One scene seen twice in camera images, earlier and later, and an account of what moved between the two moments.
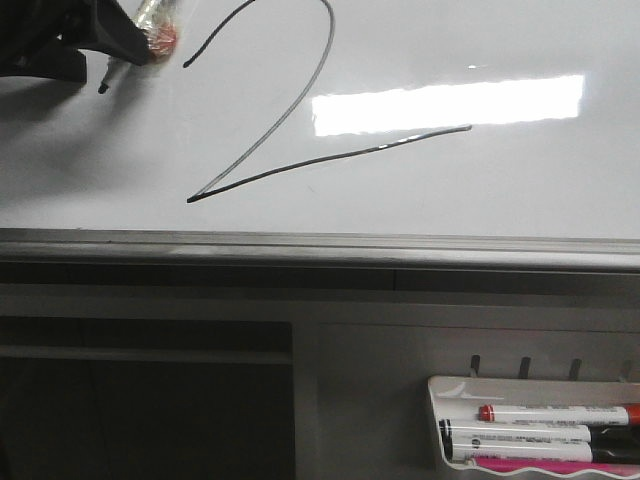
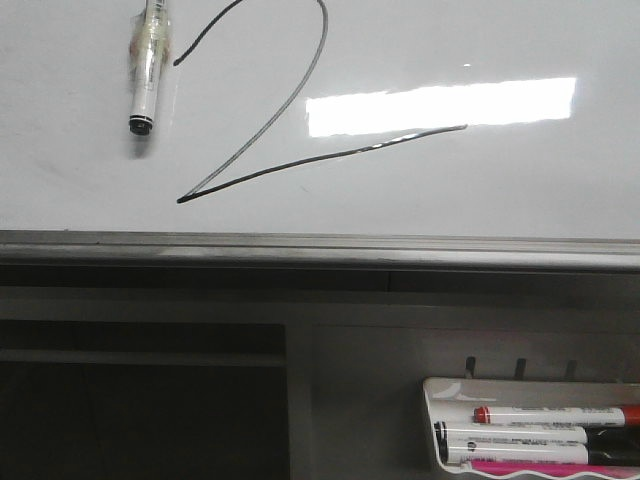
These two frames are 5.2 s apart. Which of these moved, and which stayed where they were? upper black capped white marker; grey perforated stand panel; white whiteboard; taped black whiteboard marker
Moved: taped black whiteboard marker
Stayed: grey perforated stand panel; white whiteboard; upper black capped white marker
